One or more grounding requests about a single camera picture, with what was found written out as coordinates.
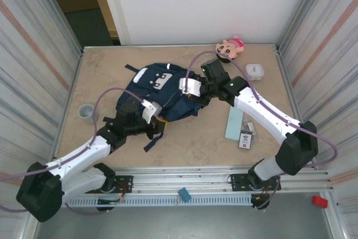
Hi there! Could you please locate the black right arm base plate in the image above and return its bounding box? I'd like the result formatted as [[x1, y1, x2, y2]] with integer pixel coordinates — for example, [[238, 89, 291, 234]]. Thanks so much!
[[230, 174, 282, 192]]

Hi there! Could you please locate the white square lidded container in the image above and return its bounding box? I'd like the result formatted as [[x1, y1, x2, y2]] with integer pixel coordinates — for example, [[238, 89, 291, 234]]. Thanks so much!
[[245, 63, 265, 81]]

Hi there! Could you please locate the striped enclosure side panel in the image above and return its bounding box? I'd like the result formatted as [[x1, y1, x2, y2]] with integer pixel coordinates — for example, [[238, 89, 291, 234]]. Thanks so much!
[[0, 0, 84, 189], [275, 0, 358, 195]]

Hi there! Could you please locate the white card pack red logo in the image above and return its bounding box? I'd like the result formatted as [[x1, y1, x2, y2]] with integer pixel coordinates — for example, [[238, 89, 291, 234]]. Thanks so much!
[[238, 129, 256, 149]]

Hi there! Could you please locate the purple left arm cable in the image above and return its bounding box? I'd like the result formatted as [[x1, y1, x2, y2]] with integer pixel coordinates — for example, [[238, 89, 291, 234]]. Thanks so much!
[[0, 87, 149, 215]]

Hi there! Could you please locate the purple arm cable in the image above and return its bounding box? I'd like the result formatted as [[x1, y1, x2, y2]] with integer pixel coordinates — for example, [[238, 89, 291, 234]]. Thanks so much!
[[186, 50, 338, 211], [0, 87, 149, 215]]

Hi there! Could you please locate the blue clip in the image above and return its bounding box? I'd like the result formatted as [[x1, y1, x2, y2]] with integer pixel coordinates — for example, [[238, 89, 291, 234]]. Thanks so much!
[[175, 187, 193, 205]]

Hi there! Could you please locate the red plastic block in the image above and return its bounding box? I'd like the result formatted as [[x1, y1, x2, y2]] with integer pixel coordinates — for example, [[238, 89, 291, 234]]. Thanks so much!
[[312, 195, 328, 209]]

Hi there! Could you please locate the slotted grey cable duct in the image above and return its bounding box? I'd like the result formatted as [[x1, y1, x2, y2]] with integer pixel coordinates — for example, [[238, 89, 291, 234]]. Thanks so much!
[[64, 195, 254, 208]]

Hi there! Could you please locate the navy blue backpack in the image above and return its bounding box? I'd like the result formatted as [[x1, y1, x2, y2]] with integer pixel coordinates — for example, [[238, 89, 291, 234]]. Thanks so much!
[[103, 62, 206, 153]]

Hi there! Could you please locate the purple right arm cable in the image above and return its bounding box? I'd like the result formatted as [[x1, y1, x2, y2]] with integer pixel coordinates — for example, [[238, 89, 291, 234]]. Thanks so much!
[[186, 50, 338, 211]]

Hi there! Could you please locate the cartoon boy plush doll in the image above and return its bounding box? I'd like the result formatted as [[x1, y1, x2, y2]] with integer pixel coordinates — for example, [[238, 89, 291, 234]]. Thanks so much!
[[215, 35, 244, 64]]

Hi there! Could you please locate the light blue pencil case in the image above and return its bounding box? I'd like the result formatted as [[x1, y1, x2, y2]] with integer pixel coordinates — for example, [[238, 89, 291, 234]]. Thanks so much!
[[225, 107, 244, 142]]

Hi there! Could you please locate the aluminium rail frame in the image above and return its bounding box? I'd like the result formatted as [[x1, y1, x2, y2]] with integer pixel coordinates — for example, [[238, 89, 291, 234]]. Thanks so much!
[[30, 166, 335, 196]]

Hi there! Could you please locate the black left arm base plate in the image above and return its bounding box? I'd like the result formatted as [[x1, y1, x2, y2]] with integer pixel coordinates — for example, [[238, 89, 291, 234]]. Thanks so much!
[[83, 175, 134, 194]]

